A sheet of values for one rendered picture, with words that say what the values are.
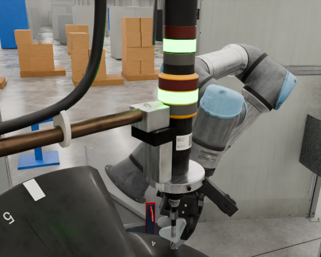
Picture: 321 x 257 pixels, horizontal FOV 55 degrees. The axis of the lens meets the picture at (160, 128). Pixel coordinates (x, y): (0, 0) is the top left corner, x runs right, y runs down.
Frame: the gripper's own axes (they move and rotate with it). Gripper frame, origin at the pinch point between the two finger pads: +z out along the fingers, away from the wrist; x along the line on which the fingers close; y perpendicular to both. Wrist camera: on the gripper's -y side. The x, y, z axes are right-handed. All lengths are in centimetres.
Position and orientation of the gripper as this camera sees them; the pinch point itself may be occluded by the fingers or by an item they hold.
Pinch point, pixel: (176, 243)
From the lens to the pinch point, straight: 73.1
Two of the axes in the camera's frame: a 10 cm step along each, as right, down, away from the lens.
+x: 1.2, 3.3, -9.4
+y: -9.5, -2.5, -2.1
